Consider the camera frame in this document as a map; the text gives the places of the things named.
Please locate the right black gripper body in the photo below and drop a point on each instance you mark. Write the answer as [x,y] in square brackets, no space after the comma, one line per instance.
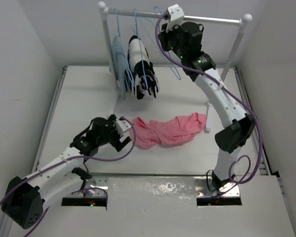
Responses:
[172,38]

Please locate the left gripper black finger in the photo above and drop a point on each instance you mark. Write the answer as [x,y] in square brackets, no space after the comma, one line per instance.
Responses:
[118,145]
[112,118]

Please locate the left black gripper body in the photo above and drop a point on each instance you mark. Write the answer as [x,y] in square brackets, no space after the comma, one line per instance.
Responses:
[111,135]

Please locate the blue wire hanger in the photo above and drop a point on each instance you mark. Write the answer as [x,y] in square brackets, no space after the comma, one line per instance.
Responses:
[171,66]

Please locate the pink t shirt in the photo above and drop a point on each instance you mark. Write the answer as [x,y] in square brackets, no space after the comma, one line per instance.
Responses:
[175,132]

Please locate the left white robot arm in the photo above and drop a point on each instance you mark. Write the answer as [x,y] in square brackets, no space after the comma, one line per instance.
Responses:
[27,198]

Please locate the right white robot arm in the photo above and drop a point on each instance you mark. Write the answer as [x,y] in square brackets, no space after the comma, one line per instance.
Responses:
[237,124]

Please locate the blue hanger with striped garment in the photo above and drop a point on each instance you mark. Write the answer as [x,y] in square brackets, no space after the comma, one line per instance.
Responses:
[136,29]

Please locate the black and white hanging garment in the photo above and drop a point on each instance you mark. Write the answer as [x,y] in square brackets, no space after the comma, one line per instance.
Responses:
[141,79]

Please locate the light blue hanging garment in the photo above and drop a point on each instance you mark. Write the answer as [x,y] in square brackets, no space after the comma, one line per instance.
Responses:
[120,66]

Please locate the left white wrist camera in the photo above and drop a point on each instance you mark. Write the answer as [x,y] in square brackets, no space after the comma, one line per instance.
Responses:
[122,126]

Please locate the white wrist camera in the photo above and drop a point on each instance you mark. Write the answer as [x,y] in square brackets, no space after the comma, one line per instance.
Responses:
[175,16]
[122,126]

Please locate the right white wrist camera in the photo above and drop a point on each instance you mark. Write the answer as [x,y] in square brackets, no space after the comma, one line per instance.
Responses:
[175,16]

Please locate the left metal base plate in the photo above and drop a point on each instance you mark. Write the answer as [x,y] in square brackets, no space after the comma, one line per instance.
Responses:
[95,188]

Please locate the metal base plate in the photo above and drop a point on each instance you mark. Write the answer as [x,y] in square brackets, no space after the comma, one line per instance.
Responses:
[205,189]
[95,188]

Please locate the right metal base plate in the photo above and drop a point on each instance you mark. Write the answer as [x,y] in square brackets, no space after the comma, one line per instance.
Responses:
[205,189]

